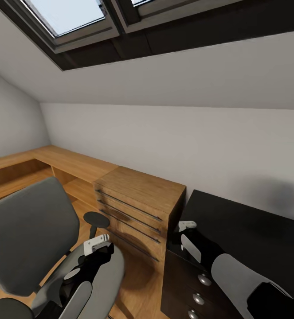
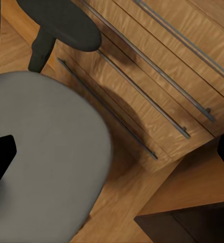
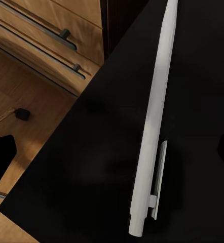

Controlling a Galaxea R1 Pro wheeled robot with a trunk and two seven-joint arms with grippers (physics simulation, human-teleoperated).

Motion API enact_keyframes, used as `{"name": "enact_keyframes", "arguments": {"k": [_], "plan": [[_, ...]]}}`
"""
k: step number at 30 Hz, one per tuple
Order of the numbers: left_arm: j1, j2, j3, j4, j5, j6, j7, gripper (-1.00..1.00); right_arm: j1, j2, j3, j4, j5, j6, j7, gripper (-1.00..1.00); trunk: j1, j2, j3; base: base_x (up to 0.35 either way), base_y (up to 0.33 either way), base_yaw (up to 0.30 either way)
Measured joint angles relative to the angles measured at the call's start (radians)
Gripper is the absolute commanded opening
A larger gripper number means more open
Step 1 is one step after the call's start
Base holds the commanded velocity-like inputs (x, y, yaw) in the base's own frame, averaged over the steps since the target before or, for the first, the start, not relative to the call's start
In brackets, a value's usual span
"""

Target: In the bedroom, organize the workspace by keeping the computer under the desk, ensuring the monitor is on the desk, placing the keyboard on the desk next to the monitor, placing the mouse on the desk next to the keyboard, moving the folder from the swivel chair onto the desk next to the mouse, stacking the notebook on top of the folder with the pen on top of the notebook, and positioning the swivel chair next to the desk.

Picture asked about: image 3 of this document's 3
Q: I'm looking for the swivel chair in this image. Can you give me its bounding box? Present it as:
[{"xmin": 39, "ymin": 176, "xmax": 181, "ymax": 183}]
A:
[{"xmin": 0, "ymin": 107, "xmax": 30, "ymax": 200}]

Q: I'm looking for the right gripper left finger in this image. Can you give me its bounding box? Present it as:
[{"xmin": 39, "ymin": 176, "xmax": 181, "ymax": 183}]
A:
[{"xmin": 0, "ymin": 135, "xmax": 17, "ymax": 180}]

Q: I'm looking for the pen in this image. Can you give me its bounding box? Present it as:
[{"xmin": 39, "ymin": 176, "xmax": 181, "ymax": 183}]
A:
[{"xmin": 128, "ymin": 0, "xmax": 178, "ymax": 237}]

